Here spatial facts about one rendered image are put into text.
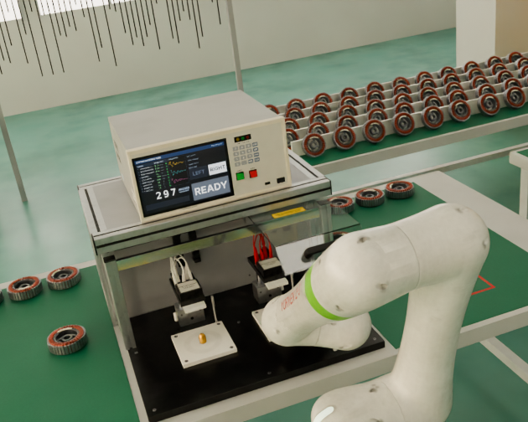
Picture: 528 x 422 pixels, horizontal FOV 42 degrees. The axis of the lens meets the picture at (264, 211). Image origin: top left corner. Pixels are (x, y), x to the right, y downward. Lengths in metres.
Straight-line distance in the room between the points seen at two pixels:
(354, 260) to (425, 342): 0.29
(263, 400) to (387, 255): 0.82
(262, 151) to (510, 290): 0.83
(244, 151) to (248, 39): 6.64
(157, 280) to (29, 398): 0.48
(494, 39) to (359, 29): 3.74
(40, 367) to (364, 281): 1.26
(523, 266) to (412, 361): 1.02
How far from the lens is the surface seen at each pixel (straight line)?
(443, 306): 1.18
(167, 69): 8.28
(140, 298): 2.11
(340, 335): 1.46
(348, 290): 1.02
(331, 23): 8.86
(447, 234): 1.09
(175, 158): 1.83
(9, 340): 2.25
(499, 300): 2.09
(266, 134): 1.89
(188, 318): 2.03
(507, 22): 5.56
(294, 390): 1.78
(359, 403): 1.34
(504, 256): 2.31
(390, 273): 1.03
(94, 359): 2.03
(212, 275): 2.13
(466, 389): 2.94
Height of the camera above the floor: 1.87
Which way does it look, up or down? 24 degrees down
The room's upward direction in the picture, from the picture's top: 7 degrees counter-clockwise
